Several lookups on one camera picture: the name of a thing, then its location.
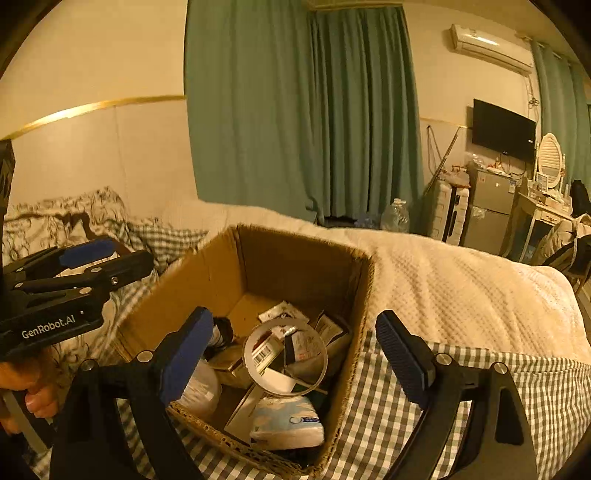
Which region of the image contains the clear plastic water bottle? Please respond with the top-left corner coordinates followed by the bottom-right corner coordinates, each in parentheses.
top-left (381, 198), bottom-right (411, 234)

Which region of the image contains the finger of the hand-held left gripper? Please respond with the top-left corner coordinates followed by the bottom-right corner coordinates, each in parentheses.
top-left (2, 237), bottom-right (116, 282)
top-left (18, 250), bottom-right (155, 305)

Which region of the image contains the floral print pillow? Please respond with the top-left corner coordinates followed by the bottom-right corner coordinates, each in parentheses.
top-left (2, 187), bottom-right (139, 370)

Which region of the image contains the white suitcase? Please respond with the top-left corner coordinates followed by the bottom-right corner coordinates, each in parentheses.
top-left (431, 178), bottom-right (472, 247)

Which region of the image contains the brown cardboard box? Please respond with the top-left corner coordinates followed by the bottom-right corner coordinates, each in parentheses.
top-left (115, 224), bottom-right (376, 478)

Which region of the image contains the beige padded jacket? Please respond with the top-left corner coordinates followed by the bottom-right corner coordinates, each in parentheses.
top-left (531, 215), bottom-right (591, 278)

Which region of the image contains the white textured blanket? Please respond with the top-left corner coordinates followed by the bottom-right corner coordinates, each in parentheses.
top-left (161, 198), bottom-right (591, 365)

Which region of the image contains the checked pillow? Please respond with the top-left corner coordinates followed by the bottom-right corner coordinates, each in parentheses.
top-left (127, 223), bottom-right (208, 282)

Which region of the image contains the black wall television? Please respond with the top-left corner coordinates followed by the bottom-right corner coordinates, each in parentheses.
top-left (472, 98), bottom-right (537, 162)

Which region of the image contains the leaning broom stick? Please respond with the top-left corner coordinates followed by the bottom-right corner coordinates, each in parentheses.
top-left (427, 127), bottom-right (462, 192)

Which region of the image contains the white blue tissue pack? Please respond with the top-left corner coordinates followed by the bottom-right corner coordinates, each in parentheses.
top-left (250, 396), bottom-right (325, 450)

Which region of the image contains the dark brown strap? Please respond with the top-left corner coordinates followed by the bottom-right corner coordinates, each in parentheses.
top-left (60, 211), bottom-right (134, 257)

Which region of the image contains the clear tape roll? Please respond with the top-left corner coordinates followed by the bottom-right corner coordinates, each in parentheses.
top-left (243, 318), bottom-right (328, 398)

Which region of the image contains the narrow green curtain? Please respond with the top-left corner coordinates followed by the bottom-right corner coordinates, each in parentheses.
top-left (530, 39), bottom-right (591, 185)

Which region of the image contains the small white sachet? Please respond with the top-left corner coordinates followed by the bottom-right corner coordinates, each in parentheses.
top-left (259, 301), bottom-right (309, 324)

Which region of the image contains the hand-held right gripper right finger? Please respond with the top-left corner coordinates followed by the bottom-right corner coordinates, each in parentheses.
top-left (375, 310), bottom-right (539, 480)

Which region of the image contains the printed sachet packet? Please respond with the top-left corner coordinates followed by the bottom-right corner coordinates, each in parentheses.
top-left (316, 313), bottom-right (352, 347)

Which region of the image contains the grey small fridge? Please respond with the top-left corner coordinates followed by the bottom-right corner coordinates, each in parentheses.
top-left (463, 166), bottom-right (520, 254)

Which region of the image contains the red white small box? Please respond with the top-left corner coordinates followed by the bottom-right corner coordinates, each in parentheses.
top-left (249, 330), bottom-right (283, 374)

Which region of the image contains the white oval mirror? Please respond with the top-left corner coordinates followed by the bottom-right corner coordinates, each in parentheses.
top-left (536, 133), bottom-right (568, 192)

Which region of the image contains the wide green curtain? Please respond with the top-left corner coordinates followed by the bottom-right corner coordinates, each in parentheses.
top-left (185, 0), bottom-right (424, 227)

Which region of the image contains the white plastic pouch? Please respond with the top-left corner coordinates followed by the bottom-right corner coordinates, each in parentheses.
top-left (185, 360), bottom-right (222, 421)

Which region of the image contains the person's left hand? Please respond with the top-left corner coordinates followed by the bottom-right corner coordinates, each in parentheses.
top-left (0, 348), bottom-right (63, 435)

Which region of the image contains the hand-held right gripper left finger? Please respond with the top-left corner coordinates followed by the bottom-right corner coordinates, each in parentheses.
top-left (48, 306), bottom-right (215, 480)

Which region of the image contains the white dressing table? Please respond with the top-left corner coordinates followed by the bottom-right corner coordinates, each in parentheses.
top-left (501, 185), bottom-right (578, 266)

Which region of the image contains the green white flat box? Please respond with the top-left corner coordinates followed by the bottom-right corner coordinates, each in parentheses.
top-left (224, 369), bottom-right (324, 439)

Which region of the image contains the white air conditioner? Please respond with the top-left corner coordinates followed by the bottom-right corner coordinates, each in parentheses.
top-left (447, 23), bottom-right (534, 77)

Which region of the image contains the black garment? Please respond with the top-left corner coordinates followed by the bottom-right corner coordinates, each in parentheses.
top-left (570, 180), bottom-right (591, 215)

